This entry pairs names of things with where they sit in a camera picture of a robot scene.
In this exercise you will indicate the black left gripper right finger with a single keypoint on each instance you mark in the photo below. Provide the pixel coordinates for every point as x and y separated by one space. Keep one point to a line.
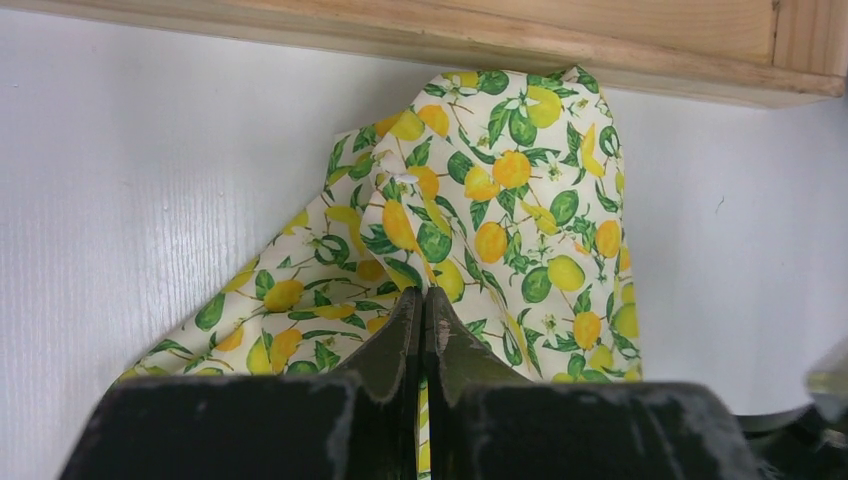
489 422

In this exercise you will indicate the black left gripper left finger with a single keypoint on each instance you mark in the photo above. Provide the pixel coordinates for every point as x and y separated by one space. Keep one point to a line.
357 421

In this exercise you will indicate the lemon print skirt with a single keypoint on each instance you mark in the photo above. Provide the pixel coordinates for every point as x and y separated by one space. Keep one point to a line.
502 189

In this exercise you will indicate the wooden clothes rack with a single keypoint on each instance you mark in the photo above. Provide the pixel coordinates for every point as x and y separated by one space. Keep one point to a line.
771 54

